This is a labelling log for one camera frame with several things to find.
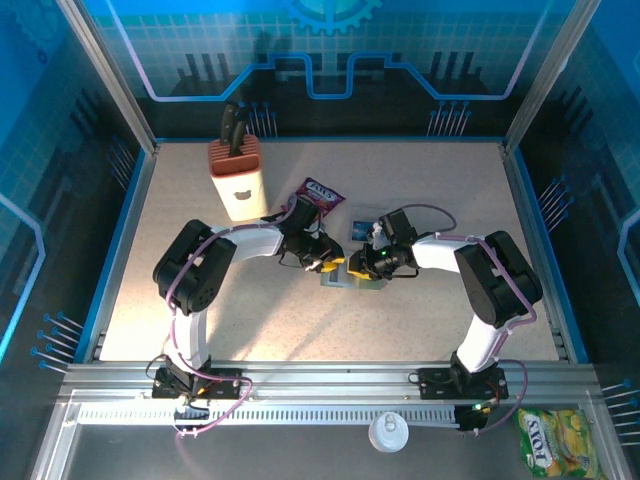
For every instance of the blue credit card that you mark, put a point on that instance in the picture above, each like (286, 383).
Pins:
(361, 231)

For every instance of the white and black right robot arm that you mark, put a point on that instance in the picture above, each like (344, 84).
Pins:
(440, 252)

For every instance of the clear plastic tray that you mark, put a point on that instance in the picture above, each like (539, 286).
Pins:
(367, 210)

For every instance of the purple Fox's candy bag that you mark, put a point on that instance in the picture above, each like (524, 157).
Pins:
(322, 192)

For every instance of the white and orange knife block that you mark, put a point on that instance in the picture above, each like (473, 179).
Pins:
(237, 170)

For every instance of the black electronics box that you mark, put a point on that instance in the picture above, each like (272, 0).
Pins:
(467, 420)

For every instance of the yellow green Fox's candy bag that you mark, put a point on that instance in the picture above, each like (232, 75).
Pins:
(555, 442)

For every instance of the aluminium cross rail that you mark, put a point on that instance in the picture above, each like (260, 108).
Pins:
(325, 380)

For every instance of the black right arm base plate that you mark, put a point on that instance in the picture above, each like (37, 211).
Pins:
(432, 385)

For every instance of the aluminium side rail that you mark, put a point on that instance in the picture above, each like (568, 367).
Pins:
(126, 235)
(534, 235)

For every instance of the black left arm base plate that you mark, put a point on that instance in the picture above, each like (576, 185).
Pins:
(225, 387)

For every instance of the aluminium frame post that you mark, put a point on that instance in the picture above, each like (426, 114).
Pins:
(111, 75)
(549, 75)

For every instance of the aluminium lower frame bar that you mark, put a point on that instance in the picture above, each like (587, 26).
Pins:
(59, 435)
(611, 450)

